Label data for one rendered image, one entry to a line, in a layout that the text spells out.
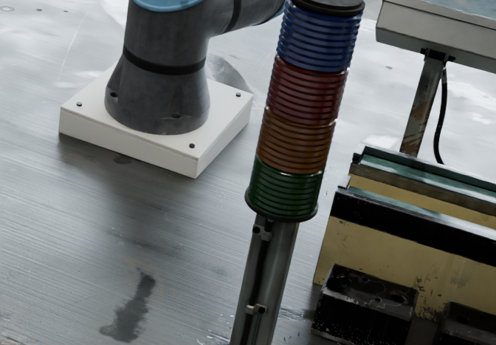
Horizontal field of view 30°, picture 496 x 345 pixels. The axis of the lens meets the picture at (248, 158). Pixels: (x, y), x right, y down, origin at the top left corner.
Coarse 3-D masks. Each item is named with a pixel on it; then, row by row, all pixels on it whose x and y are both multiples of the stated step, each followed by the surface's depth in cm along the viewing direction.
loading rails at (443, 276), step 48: (336, 192) 103; (384, 192) 112; (432, 192) 110; (480, 192) 110; (336, 240) 105; (384, 240) 103; (432, 240) 102; (480, 240) 100; (432, 288) 104; (480, 288) 102
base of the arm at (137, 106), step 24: (120, 72) 127; (144, 72) 124; (168, 72) 123; (192, 72) 125; (120, 96) 126; (144, 96) 124; (168, 96) 124; (192, 96) 126; (120, 120) 127; (144, 120) 125; (168, 120) 125; (192, 120) 127
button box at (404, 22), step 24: (384, 0) 118; (408, 0) 118; (384, 24) 118; (408, 24) 117; (432, 24) 117; (456, 24) 116; (480, 24) 116; (408, 48) 122; (432, 48) 119; (456, 48) 116; (480, 48) 115
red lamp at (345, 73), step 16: (288, 64) 70; (272, 80) 72; (288, 80) 70; (304, 80) 70; (320, 80) 70; (336, 80) 70; (272, 96) 72; (288, 96) 71; (304, 96) 70; (320, 96) 71; (336, 96) 72; (288, 112) 71; (304, 112) 71; (320, 112) 71; (336, 112) 73
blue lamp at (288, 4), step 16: (288, 0) 69; (288, 16) 69; (304, 16) 68; (320, 16) 67; (336, 16) 73; (352, 16) 68; (288, 32) 69; (304, 32) 68; (320, 32) 68; (336, 32) 68; (352, 32) 69; (288, 48) 70; (304, 48) 69; (320, 48) 69; (336, 48) 69; (352, 48) 70; (304, 64) 69; (320, 64) 69; (336, 64) 70
